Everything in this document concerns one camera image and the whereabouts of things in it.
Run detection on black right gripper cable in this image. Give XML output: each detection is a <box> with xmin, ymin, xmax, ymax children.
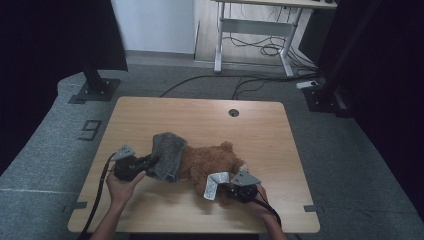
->
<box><xmin>251</xmin><ymin>194</ymin><xmax>283</xmax><ymax>228</ymax></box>

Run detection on black computer tower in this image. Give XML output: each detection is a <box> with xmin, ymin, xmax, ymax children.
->
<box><xmin>297</xmin><ymin>8</ymin><xmax>330</xmax><ymax>65</ymax></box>

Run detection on person's left hand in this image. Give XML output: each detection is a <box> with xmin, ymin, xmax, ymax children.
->
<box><xmin>106</xmin><ymin>169</ymin><xmax>147</xmax><ymax>209</ymax></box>

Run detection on white desk frame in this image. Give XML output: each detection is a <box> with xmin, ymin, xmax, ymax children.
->
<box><xmin>211</xmin><ymin>0</ymin><xmax>338</xmax><ymax>78</ymax></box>

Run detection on brown teddy bear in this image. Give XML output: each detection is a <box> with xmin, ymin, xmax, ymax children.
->
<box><xmin>178</xmin><ymin>140</ymin><xmax>248</xmax><ymax>202</ymax></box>

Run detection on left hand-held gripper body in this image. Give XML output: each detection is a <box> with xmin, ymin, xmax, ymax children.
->
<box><xmin>110</xmin><ymin>144</ymin><xmax>155</xmax><ymax>183</ymax></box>

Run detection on grey knit doll sweater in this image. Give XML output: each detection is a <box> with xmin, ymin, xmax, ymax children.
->
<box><xmin>145</xmin><ymin>132</ymin><xmax>188</xmax><ymax>184</ymax></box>

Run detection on white power strip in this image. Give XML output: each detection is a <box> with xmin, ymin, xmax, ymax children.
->
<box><xmin>295</xmin><ymin>80</ymin><xmax>320</xmax><ymax>91</ymax></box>

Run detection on black metal stand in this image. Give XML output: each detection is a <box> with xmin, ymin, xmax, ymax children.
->
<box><xmin>302</xmin><ymin>0</ymin><xmax>383</xmax><ymax>118</ymax></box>
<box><xmin>68</xmin><ymin>54</ymin><xmax>122</xmax><ymax>105</ymax></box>

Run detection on black curtain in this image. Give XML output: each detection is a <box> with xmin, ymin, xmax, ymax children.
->
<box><xmin>0</xmin><ymin>0</ymin><xmax>129</xmax><ymax>176</ymax></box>
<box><xmin>328</xmin><ymin>0</ymin><xmax>424</xmax><ymax>214</ymax></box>

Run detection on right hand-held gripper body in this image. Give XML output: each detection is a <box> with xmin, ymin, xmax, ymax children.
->
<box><xmin>226</xmin><ymin>169</ymin><xmax>263</xmax><ymax>204</ymax></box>

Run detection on black floor cables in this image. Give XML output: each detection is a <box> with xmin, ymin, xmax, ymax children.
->
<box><xmin>159</xmin><ymin>33</ymin><xmax>319</xmax><ymax>101</ymax></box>

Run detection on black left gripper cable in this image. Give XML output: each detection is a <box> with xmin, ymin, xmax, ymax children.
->
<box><xmin>77</xmin><ymin>152</ymin><xmax>117</xmax><ymax>240</ymax></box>

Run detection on person's right hand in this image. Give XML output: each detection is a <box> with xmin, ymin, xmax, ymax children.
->
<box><xmin>244</xmin><ymin>184</ymin><xmax>274</xmax><ymax>219</ymax></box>

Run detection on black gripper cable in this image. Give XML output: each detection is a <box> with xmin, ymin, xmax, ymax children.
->
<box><xmin>77</xmin><ymin>152</ymin><xmax>117</xmax><ymax>240</ymax></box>
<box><xmin>251</xmin><ymin>194</ymin><xmax>283</xmax><ymax>228</ymax></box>

